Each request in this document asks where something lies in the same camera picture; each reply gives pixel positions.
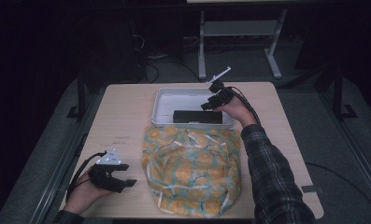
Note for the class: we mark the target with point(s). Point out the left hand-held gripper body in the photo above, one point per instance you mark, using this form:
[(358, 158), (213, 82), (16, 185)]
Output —
[(103, 179)]

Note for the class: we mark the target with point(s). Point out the black metal stand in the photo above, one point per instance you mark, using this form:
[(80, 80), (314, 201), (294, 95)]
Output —
[(339, 96), (81, 99)]

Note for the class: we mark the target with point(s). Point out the white metal table frame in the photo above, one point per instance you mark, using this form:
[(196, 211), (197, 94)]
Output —
[(240, 28)]

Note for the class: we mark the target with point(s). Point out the lemon print fabric bag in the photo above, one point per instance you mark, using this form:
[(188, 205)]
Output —
[(192, 171)]

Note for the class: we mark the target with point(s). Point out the person's left hand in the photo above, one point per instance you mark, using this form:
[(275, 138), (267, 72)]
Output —
[(80, 196)]

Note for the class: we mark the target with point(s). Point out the person's right hand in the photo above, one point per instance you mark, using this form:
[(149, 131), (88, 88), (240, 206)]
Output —
[(239, 112)]

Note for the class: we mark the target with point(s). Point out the white plastic tray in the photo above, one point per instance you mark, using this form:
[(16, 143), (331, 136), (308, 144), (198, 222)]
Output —
[(167, 105)]

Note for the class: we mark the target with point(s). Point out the grey metal rail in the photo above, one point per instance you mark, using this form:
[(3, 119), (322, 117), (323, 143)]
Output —
[(354, 149), (60, 149)]

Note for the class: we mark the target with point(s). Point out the black rectangular box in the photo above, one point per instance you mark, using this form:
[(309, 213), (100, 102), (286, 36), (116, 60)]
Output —
[(197, 117)]

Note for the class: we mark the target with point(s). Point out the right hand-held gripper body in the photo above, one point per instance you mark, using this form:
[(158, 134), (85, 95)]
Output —
[(223, 96)]

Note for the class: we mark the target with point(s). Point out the grey tape strip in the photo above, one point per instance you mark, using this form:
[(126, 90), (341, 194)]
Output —
[(312, 189)]

